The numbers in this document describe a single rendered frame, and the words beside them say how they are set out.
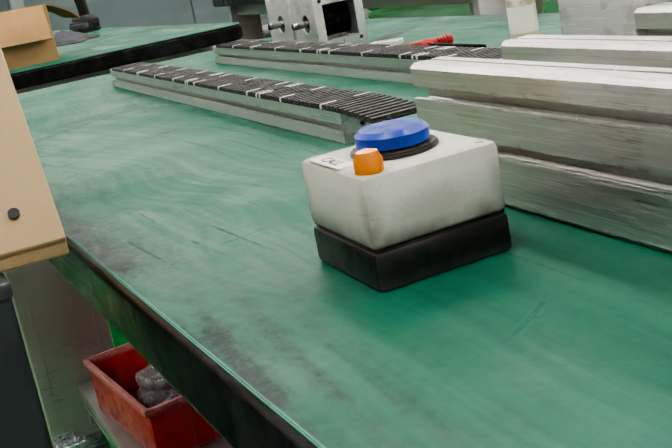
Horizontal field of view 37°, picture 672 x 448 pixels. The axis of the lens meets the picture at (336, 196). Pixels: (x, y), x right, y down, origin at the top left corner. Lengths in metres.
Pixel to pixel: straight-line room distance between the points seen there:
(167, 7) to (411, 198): 11.67
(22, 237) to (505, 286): 0.35
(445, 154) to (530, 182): 0.09
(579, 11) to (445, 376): 0.47
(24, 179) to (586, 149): 0.39
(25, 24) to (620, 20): 2.18
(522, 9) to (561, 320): 0.90
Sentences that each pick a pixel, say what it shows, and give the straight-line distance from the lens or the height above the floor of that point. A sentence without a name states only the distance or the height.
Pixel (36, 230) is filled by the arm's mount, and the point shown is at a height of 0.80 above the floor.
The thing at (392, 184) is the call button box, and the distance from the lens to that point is 0.49.
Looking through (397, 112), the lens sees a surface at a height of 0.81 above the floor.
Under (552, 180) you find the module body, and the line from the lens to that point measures 0.56.
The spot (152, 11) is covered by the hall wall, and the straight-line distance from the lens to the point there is 12.09.
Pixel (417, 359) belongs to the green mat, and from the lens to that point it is 0.42.
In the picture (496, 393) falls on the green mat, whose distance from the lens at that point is 0.38.
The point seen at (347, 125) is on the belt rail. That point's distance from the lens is 0.88.
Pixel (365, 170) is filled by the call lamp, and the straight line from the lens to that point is 0.49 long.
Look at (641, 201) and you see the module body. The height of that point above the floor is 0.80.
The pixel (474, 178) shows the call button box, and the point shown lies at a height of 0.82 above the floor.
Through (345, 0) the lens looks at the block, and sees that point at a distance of 1.71.
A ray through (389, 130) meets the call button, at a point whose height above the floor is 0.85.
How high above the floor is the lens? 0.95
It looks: 14 degrees down
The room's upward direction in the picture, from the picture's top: 11 degrees counter-clockwise
